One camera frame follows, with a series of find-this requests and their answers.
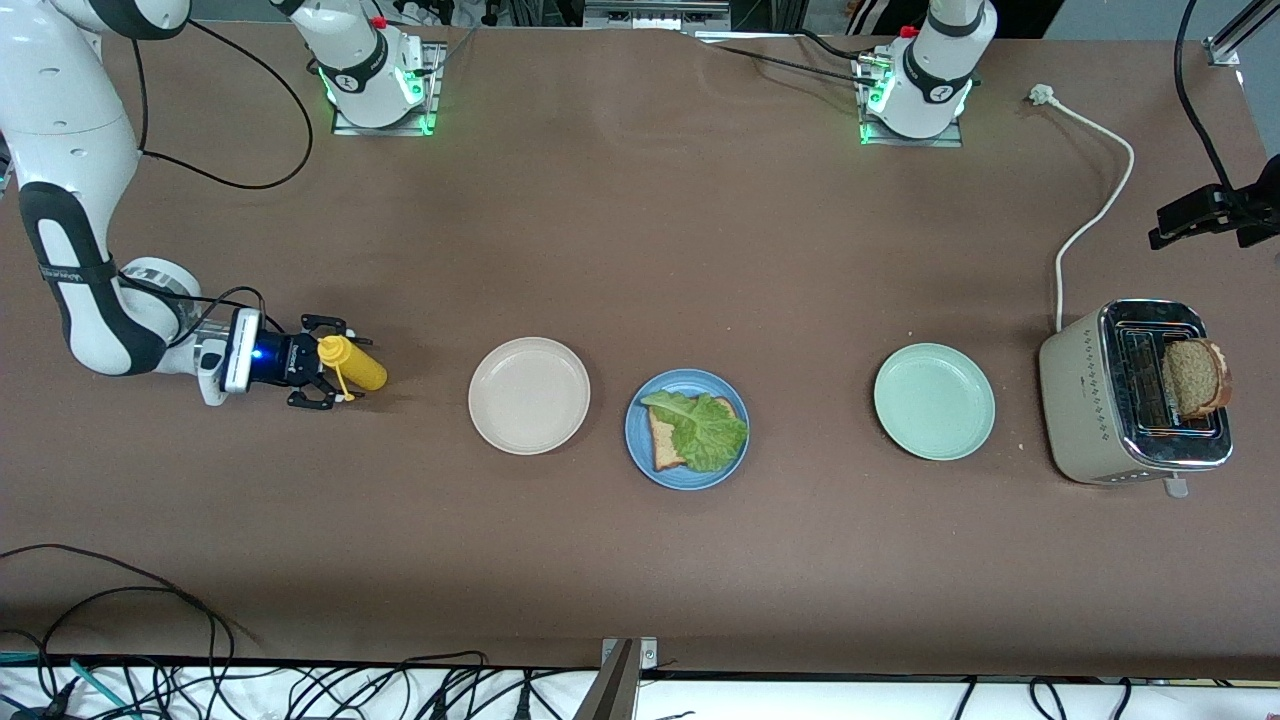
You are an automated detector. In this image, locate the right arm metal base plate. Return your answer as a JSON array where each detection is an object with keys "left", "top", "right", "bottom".
[{"left": 330, "top": 40, "right": 447, "bottom": 137}]

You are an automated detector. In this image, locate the green lettuce leaf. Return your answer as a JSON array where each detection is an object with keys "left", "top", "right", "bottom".
[{"left": 640, "top": 390, "right": 750, "bottom": 475}]

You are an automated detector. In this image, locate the black base cable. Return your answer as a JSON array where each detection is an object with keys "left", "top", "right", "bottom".
[{"left": 700, "top": 30, "right": 883, "bottom": 91}]

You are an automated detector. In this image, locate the yellow squeeze sauce bottle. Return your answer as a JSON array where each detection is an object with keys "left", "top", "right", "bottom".
[{"left": 317, "top": 335, "right": 389, "bottom": 403}]

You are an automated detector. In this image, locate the metal frame beam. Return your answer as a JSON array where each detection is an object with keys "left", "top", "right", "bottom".
[{"left": 583, "top": 0, "right": 732, "bottom": 32}]

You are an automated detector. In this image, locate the white toaster power cable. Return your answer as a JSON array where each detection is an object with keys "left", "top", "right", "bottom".
[{"left": 1029, "top": 84, "right": 1137, "bottom": 334}]

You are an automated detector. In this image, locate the beige round plate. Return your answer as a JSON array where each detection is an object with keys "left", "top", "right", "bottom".
[{"left": 468, "top": 337, "right": 592, "bottom": 457}]

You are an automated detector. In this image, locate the thin black cable loop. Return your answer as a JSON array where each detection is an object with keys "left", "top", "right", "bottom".
[
  {"left": 38, "top": 585, "right": 222, "bottom": 703},
  {"left": 0, "top": 544, "right": 238, "bottom": 693}
]

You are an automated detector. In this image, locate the pale green round plate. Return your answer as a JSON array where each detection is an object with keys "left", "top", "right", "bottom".
[{"left": 873, "top": 343, "right": 997, "bottom": 463}]

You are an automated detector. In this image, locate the blue round plate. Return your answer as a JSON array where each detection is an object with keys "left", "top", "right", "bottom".
[{"left": 625, "top": 369, "right": 751, "bottom": 492}]

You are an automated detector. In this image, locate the beige chrome toaster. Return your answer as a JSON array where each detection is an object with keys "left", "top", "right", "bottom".
[{"left": 1038, "top": 298, "right": 1237, "bottom": 499}]

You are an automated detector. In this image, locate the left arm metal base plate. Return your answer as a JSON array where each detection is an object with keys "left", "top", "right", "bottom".
[{"left": 855, "top": 55, "right": 967, "bottom": 149}]

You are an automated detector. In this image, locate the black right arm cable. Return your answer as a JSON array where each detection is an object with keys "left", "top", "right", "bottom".
[{"left": 128, "top": 15, "right": 315, "bottom": 347}]

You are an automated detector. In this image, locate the teal cable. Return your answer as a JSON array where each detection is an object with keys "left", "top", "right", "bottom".
[{"left": 0, "top": 652, "right": 137, "bottom": 720}]

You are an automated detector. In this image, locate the aluminium frame profile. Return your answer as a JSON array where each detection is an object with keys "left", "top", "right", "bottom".
[{"left": 1204, "top": 0, "right": 1280, "bottom": 67}]

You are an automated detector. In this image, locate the metal table edge bracket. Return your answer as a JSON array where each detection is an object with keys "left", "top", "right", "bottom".
[{"left": 575, "top": 637, "right": 660, "bottom": 720}]

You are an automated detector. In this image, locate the brown bread slice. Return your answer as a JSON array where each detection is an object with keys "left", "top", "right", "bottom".
[
  {"left": 648, "top": 396, "right": 741, "bottom": 474},
  {"left": 1160, "top": 338, "right": 1235, "bottom": 421}
]

